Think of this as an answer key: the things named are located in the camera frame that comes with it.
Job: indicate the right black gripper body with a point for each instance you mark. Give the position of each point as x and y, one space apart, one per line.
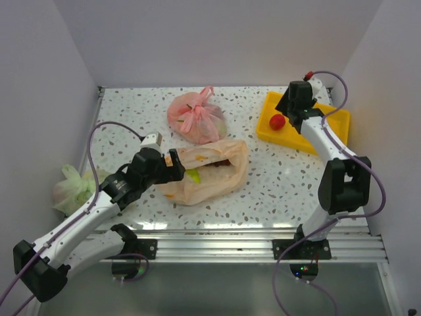
285 106

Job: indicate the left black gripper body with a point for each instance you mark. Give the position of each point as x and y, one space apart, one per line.
160 177

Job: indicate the red round fruit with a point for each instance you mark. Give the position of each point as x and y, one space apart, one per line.
277 122

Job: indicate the orange plastic fruit bag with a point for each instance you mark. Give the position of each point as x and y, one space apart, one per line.
215 181

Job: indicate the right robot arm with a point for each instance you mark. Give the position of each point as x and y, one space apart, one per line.
345 183

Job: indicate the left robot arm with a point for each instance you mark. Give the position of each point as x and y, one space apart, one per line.
41 265

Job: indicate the green pear fruit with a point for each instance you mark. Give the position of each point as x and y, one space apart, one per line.
194 175

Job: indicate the pink knotted plastic bag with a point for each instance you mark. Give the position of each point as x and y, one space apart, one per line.
196 119

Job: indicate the green plastic fruit bag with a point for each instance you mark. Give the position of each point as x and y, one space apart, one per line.
71 193

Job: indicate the yellow plastic tray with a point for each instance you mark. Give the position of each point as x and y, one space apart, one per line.
287 136

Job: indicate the dark red grape bunch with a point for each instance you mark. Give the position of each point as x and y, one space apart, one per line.
224 163

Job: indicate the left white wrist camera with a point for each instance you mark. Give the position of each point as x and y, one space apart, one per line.
152 140

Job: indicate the left black base bracket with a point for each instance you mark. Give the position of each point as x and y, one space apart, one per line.
133 244

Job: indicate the black base bracket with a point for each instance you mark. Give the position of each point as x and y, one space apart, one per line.
306 250
133 244

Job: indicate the right black base bracket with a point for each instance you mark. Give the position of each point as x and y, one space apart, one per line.
306 250

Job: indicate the aluminium frame rail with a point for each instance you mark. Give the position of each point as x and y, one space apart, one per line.
250 245

